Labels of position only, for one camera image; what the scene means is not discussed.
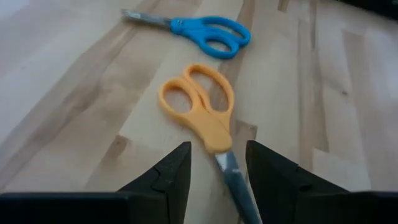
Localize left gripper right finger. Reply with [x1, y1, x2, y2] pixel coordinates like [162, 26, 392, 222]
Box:
[245, 139, 398, 224]

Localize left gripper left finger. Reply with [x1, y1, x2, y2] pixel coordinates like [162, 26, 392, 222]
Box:
[0, 141, 192, 224]

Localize orange scissors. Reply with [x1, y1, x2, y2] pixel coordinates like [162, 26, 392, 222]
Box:
[157, 63, 264, 224]

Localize blue scissors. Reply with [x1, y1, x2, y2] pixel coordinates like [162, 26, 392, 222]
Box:
[120, 8, 252, 61]

